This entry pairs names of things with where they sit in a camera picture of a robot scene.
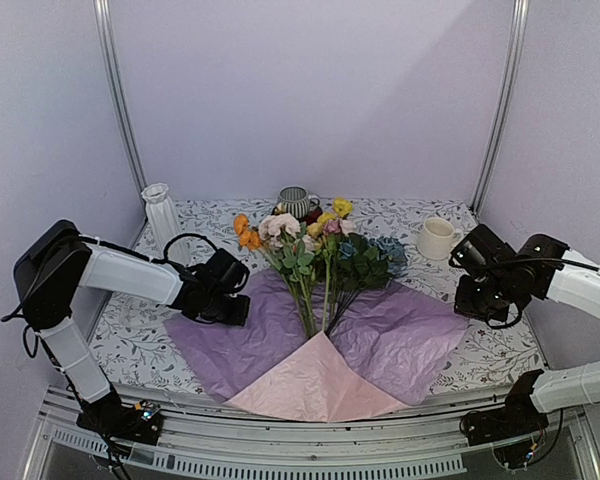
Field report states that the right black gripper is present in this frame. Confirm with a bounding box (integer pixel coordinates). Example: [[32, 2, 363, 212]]
[[455, 272, 518, 322]]

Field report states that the white printed ribbon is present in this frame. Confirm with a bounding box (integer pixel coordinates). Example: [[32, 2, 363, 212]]
[[119, 296, 165, 330]]

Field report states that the purple wrapping paper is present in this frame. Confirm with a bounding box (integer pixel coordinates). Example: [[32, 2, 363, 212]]
[[164, 270, 468, 406]]

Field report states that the white ribbed vase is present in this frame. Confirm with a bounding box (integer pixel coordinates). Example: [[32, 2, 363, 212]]
[[141, 183, 192, 266]]

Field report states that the mixed flower bouquet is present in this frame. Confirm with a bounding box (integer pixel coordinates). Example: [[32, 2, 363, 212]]
[[233, 197, 395, 339]]

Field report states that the pink wrapping paper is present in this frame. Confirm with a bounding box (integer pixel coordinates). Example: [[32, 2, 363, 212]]
[[227, 333, 406, 423]]

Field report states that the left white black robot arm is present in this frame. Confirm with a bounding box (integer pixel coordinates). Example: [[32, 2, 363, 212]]
[[3, 220, 250, 434]]

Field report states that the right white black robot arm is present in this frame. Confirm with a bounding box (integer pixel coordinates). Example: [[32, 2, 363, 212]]
[[449, 224, 600, 436]]

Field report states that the cream white mug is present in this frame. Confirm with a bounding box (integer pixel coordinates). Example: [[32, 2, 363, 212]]
[[416, 217, 463, 261]]

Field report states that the blue fabric flower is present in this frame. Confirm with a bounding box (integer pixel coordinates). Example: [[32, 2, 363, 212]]
[[370, 236, 409, 278]]

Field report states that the striped grey mug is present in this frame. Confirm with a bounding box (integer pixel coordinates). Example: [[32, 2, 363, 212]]
[[278, 186, 320, 219]]

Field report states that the dark red coaster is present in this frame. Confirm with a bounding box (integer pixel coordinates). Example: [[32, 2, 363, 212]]
[[300, 206, 323, 225]]

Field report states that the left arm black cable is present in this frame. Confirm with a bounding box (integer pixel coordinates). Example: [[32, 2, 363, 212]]
[[0, 231, 221, 361]]

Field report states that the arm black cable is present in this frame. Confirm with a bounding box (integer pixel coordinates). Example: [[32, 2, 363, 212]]
[[0, 231, 221, 361], [479, 249, 600, 329]]

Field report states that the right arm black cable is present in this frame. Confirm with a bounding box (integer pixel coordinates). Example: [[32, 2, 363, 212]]
[[479, 249, 600, 329]]

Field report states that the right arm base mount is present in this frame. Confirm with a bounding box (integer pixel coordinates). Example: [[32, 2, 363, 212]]
[[459, 404, 549, 446]]

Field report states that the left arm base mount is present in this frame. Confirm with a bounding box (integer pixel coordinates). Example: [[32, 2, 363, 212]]
[[77, 400, 164, 446]]

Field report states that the aluminium front rail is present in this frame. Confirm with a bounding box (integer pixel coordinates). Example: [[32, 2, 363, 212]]
[[24, 384, 600, 480]]

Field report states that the right aluminium frame post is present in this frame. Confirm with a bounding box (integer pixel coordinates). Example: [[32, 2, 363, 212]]
[[470, 0, 530, 217]]

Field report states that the aluminium frame post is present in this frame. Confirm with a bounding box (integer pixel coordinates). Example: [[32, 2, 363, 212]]
[[93, 0, 148, 195], [470, 0, 530, 217]]

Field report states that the left aluminium frame post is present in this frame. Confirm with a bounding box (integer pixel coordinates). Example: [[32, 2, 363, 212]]
[[93, 0, 148, 195]]

